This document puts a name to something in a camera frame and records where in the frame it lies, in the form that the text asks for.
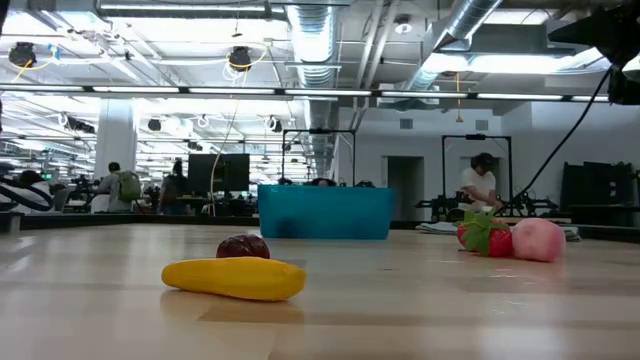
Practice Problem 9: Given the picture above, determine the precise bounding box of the white building column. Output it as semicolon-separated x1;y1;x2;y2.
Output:
93;97;139;214

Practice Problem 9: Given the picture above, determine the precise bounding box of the black aluminium table frame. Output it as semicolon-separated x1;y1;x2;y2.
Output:
0;209;640;244

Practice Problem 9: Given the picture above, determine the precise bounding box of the black cabinet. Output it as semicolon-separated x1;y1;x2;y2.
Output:
562;160;637;207

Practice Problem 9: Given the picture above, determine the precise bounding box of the teal plastic tupperware container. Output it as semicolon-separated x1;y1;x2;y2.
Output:
257;183;397;241

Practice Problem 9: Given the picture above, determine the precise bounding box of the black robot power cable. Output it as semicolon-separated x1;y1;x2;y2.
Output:
497;67;614;209

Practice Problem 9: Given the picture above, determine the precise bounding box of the dark red toy cherry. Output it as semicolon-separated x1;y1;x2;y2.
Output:
215;233;272;260

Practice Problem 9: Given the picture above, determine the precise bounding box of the yellow toy banana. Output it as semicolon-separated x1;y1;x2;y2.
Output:
161;256;308;302

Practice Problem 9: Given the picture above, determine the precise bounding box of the black background monitor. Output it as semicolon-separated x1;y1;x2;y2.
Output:
187;152;251;197

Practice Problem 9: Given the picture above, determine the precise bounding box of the pink toy peach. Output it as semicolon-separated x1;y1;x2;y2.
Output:
510;217;568;263

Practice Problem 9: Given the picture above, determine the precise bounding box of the black background rig frame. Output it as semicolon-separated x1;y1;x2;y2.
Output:
281;128;358;187
440;133;514;201

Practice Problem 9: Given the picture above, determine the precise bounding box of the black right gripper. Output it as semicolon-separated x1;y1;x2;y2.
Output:
548;0;640;106

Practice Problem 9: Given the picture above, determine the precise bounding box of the grey folded cloth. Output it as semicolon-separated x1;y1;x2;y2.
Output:
416;221;581;242

